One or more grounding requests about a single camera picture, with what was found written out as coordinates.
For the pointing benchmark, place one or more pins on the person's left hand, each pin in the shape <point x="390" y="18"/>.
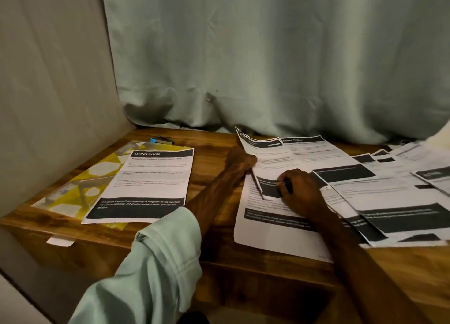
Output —
<point x="240" y="162"/>

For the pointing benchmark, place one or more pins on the person's right hand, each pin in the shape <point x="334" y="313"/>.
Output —
<point x="304" y="192"/>

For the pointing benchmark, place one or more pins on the person's left forearm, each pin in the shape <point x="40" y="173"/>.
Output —
<point x="155" y="264"/>

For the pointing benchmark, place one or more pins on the white paper tag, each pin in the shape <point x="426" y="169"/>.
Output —
<point x="60" y="241"/>

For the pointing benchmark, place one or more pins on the yellow patterned folder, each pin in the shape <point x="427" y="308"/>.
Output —
<point x="77" y="187"/>

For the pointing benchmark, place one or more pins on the blue pen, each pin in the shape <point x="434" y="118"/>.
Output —
<point x="162" y="140"/>

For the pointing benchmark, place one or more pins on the printed papers pile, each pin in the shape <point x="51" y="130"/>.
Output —
<point x="387" y="194"/>

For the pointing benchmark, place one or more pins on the person's left leg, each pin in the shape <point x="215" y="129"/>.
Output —
<point x="193" y="317"/>

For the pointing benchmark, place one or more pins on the pale green curtain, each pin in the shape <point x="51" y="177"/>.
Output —
<point x="281" y="53"/>

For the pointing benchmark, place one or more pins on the person's right forearm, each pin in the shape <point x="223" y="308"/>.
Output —
<point x="365" y="271"/>

